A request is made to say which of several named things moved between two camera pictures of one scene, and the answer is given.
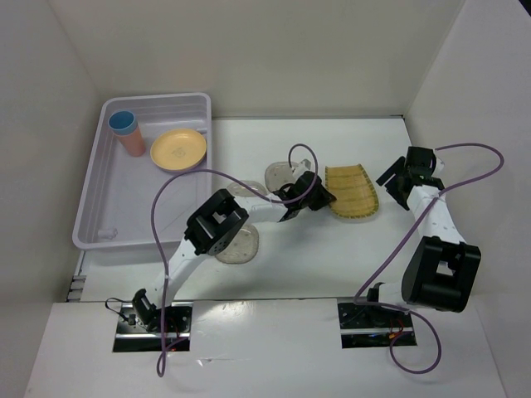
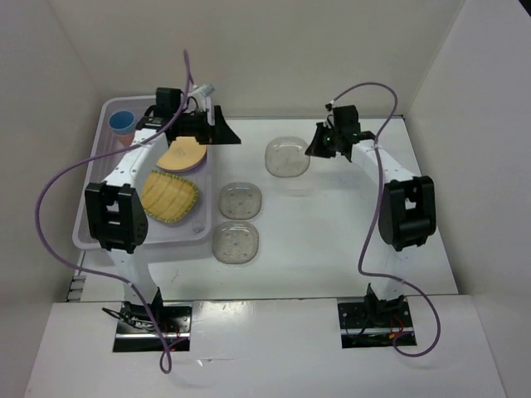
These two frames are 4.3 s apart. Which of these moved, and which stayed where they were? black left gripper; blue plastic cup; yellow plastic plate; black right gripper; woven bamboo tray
Moved: woven bamboo tray; black left gripper; black right gripper
Stayed: blue plastic cup; yellow plastic plate
